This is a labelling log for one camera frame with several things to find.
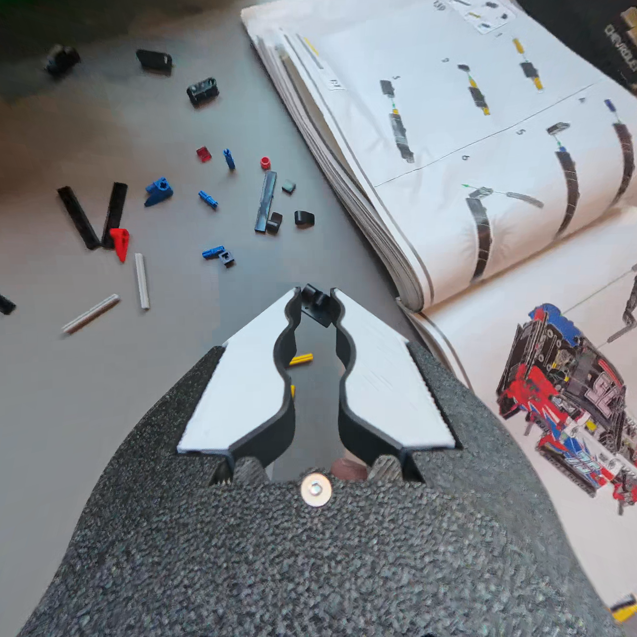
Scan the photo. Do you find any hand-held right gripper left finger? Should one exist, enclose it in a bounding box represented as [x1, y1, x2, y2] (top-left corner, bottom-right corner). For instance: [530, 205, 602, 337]
[177, 286, 303, 468]

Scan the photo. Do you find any open instruction booklet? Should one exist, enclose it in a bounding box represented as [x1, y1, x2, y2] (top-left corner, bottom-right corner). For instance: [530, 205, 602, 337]
[241, 0, 637, 625]

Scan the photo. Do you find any black chunky connector brick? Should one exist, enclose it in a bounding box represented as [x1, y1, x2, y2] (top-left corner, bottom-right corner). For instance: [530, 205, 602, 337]
[44, 45, 81, 76]

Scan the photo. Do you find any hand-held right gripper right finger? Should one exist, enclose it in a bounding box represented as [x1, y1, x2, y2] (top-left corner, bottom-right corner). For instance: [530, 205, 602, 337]
[330, 288, 457, 482]

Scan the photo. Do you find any black hinge plate brick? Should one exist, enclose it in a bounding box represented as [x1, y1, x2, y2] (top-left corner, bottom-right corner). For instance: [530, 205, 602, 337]
[301, 284, 334, 328]

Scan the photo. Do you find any blue angled brick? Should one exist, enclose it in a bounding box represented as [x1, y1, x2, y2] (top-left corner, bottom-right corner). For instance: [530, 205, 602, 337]
[144, 177, 174, 207]

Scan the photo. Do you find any short black holed beam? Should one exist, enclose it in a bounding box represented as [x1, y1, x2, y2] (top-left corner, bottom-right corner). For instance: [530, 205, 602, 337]
[186, 77, 220, 106]

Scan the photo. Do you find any black sloped brick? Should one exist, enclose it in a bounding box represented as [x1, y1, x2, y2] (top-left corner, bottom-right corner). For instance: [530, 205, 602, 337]
[135, 49, 174, 74]

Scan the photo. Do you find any grey desk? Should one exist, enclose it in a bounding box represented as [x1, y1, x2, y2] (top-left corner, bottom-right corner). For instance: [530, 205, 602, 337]
[0, 0, 473, 637]

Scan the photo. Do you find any long black beam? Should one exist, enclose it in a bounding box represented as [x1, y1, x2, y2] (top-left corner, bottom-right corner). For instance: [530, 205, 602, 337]
[57, 186, 102, 250]
[102, 182, 128, 248]

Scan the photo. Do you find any long black tile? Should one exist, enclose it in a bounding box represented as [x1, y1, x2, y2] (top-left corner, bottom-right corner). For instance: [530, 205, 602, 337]
[254, 171, 277, 234]

